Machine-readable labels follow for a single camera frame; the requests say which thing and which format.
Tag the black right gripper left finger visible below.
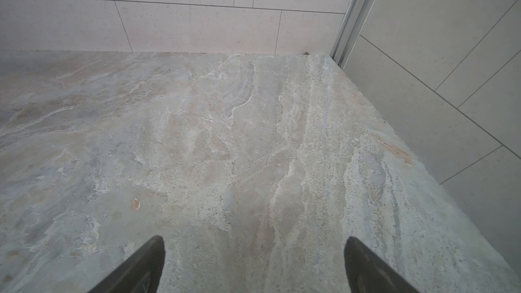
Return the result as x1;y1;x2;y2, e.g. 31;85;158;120
89;235;166;293

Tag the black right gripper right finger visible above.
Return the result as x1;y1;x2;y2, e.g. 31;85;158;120
343;236;419;293

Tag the aluminium corner frame post right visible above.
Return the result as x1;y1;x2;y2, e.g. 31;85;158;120
330;0;375;69

